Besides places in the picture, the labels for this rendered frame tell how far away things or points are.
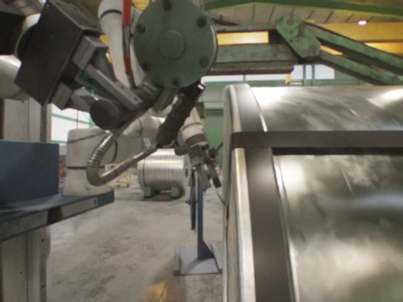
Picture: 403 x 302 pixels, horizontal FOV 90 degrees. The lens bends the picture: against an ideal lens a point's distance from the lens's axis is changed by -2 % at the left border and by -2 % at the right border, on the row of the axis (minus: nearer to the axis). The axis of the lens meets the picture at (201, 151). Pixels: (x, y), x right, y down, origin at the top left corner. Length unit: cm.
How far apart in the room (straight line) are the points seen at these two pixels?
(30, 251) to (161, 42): 93
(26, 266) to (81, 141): 53
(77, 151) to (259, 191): 82
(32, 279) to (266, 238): 100
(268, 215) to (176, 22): 33
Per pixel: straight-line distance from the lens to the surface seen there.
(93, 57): 33
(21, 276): 115
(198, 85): 57
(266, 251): 23
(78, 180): 96
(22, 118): 106
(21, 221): 76
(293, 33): 153
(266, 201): 24
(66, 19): 33
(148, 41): 42
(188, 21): 40
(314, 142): 31
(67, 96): 36
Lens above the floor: 115
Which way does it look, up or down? 1 degrees up
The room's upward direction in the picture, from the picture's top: straight up
